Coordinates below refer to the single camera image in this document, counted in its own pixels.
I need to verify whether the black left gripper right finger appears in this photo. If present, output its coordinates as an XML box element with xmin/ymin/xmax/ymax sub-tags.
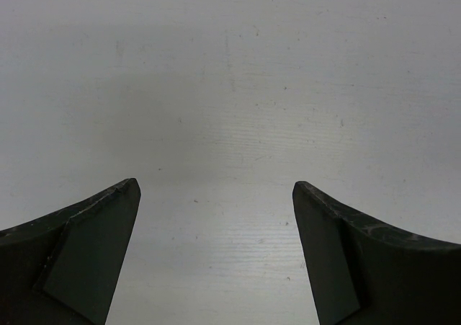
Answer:
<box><xmin>292</xmin><ymin>181</ymin><xmax>460</xmax><ymax>324</ymax></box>

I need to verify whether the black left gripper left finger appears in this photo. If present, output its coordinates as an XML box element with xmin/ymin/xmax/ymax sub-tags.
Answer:
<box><xmin>1</xmin><ymin>178</ymin><xmax>141</xmax><ymax>324</ymax></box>

